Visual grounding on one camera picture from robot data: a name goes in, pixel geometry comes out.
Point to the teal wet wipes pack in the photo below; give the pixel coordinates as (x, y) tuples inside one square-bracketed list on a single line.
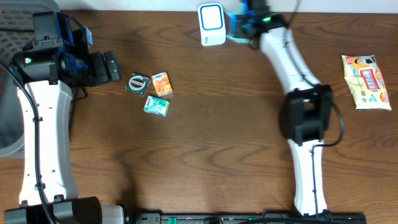
[(233, 18)]

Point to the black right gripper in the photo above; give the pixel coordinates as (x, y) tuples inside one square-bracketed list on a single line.
[(240, 32)]

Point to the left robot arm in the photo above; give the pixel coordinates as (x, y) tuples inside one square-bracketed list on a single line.
[(46, 72)]

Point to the white barcode scanner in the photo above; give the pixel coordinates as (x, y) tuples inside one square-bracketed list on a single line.
[(212, 24)]

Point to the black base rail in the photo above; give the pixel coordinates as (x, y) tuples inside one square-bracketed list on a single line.
[(264, 218)]

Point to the green Kleenex tissue pack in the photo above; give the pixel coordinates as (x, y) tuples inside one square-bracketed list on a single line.
[(156, 106)]

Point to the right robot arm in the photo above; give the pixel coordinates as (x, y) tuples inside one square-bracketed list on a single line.
[(305, 112)]

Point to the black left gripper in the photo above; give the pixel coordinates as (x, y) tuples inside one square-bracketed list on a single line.
[(102, 75)]

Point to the orange Kleenex tissue pack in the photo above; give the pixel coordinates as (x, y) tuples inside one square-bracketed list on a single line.
[(162, 84)]

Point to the white blue snack bag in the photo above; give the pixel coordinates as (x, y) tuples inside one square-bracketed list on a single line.
[(365, 82)]

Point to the dark grey plastic basket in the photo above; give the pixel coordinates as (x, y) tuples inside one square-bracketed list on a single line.
[(16, 31)]

